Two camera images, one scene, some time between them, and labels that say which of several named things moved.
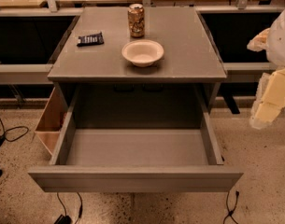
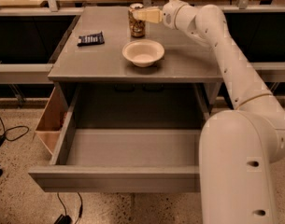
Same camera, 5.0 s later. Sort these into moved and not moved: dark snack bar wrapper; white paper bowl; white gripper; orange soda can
Moved: white gripper
Not moved: dark snack bar wrapper; white paper bowl; orange soda can
